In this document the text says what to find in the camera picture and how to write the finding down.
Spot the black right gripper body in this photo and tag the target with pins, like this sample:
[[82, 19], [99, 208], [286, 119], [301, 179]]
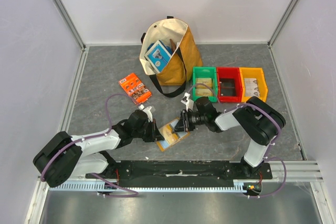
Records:
[[184, 120]]

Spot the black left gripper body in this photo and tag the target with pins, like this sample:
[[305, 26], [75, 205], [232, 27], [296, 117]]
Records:
[[149, 133]]

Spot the mustard leather card holder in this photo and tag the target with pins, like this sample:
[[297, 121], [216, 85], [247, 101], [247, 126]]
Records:
[[163, 145]]

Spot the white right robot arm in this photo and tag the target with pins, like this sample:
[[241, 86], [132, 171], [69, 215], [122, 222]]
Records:
[[261, 122]]

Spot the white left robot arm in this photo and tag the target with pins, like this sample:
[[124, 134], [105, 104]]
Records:
[[66, 156]]

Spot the gold VIP card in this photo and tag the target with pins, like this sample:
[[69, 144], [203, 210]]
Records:
[[203, 92]]

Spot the black VIP card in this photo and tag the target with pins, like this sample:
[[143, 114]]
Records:
[[227, 87]]

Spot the orange screw assortment box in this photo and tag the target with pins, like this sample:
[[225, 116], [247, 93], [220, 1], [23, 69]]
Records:
[[135, 88]]

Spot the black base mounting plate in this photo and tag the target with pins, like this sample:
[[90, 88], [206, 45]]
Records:
[[132, 170]]

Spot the green plastic bin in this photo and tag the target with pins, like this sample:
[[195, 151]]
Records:
[[207, 73]]

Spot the red plastic bin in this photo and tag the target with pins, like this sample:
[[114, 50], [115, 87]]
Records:
[[229, 72]]

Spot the tan canvas tote bag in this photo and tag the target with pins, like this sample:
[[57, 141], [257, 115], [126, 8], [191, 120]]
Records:
[[172, 80]]

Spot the yellow plastic bin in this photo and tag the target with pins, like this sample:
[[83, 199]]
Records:
[[258, 73]]

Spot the blue razor package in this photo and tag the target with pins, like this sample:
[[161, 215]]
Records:
[[158, 55]]

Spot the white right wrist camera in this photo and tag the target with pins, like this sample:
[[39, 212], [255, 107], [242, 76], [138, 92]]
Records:
[[187, 101]]

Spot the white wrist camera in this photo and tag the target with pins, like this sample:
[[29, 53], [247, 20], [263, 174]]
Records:
[[187, 101], [148, 110]]

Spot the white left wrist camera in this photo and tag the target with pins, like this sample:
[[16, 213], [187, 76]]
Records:
[[148, 110]]

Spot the grey slotted cable duct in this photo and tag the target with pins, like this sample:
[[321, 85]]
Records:
[[103, 187]]

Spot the aluminium corner frame post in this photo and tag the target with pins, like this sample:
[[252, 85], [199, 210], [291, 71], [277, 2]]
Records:
[[281, 24]]

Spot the left aluminium frame post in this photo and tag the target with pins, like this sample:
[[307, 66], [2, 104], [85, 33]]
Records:
[[69, 23]]

